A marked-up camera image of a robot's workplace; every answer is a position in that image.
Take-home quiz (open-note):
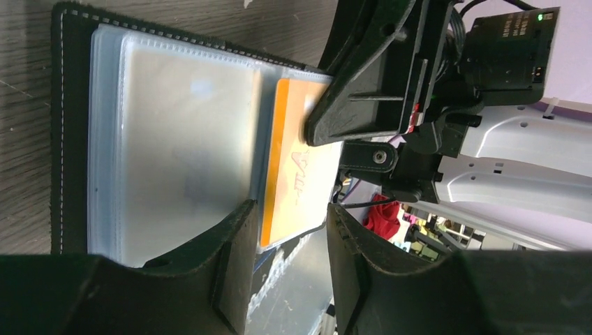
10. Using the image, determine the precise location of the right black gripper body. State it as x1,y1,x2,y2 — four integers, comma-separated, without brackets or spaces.
388,6,560,203

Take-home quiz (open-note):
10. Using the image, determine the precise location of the gold card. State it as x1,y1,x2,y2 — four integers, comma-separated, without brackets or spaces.
259,78,342,250

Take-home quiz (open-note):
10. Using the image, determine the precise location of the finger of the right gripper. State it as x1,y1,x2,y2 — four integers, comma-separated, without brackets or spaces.
304,0,454,147

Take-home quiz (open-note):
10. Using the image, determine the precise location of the red cloth in background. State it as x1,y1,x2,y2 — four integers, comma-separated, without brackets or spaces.
362,201,401,240

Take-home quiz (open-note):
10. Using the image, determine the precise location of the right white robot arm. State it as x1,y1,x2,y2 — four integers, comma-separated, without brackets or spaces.
304,1,591,223

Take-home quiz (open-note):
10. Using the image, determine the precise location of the black leather card holder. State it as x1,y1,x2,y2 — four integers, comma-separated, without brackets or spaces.
50,1,332,267

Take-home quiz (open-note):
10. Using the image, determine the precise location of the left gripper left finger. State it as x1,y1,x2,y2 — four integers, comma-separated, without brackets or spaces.
1,200,258,334

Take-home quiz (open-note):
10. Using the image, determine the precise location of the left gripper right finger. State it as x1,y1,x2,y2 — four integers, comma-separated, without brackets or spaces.
327,204,591,334

